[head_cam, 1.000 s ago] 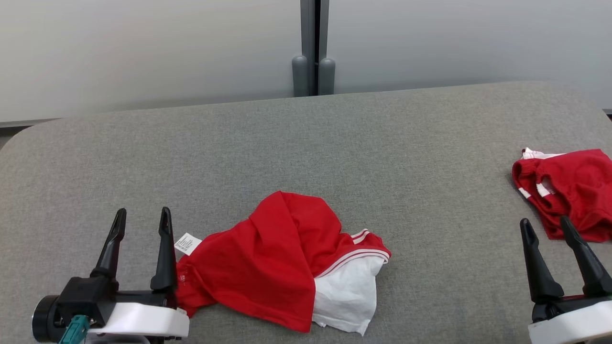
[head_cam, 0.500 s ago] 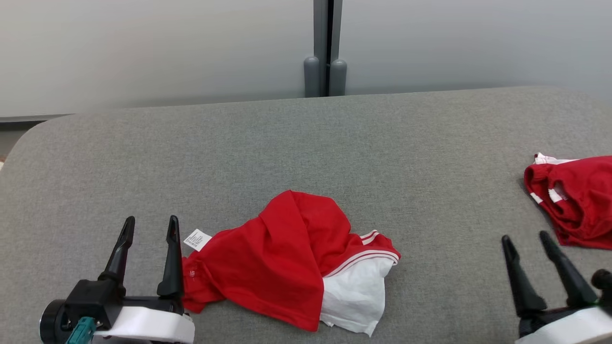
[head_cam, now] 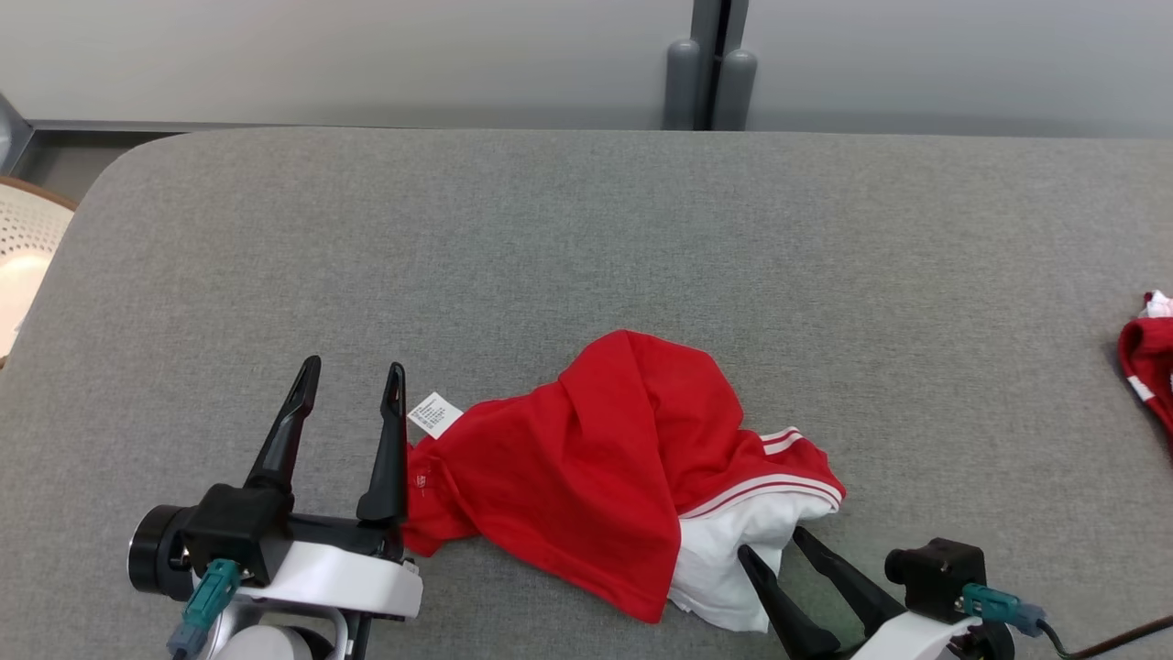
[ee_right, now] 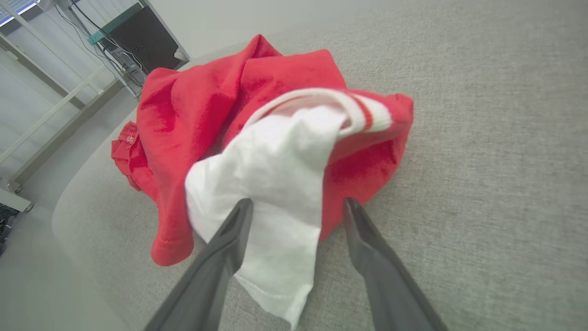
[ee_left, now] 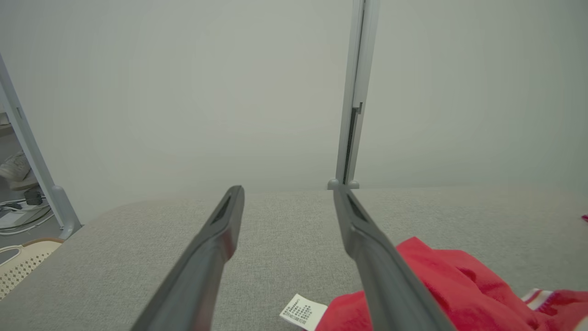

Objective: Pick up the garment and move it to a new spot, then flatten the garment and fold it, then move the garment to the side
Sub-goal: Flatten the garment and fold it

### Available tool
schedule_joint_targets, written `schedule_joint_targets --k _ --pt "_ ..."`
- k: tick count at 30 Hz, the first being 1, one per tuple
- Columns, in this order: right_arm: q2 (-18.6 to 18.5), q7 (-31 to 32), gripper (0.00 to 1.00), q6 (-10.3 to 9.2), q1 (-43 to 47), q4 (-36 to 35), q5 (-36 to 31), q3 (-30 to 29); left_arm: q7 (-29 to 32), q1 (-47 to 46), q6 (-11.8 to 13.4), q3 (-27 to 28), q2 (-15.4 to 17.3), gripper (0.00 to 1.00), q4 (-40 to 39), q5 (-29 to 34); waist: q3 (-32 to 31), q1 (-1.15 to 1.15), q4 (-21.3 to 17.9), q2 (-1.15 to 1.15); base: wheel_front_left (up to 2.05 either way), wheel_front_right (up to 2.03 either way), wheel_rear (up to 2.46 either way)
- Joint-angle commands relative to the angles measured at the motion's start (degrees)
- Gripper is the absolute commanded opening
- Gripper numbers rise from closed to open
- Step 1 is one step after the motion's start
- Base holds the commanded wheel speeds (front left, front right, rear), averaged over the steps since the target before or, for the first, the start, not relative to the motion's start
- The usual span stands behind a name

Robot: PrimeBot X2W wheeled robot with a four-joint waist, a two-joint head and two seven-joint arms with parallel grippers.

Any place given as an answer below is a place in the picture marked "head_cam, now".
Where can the red shorts with white stripe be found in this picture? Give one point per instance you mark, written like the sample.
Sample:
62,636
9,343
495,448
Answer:
1150,367

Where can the white perforated laundry basket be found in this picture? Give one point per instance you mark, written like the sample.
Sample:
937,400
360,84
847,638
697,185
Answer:
27,257

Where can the dark grey vertical frame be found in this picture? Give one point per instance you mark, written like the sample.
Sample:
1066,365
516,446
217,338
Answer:
719,27

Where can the grey rounded post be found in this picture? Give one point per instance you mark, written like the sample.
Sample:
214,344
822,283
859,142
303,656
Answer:
736,92
683,87

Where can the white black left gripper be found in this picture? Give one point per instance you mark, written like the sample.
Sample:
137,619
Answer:
339,577

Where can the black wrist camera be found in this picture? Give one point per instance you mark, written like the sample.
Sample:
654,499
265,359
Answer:
935,577
220,541

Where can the red white T-shirt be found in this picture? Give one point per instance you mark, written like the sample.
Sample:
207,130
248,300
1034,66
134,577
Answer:
586,467

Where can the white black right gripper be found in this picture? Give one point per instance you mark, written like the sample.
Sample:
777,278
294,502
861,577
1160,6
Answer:
907,642

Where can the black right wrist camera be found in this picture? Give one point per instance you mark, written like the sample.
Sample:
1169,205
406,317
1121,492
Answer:
935,577

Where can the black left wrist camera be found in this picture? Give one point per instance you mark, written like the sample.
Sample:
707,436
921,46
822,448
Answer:
220,541

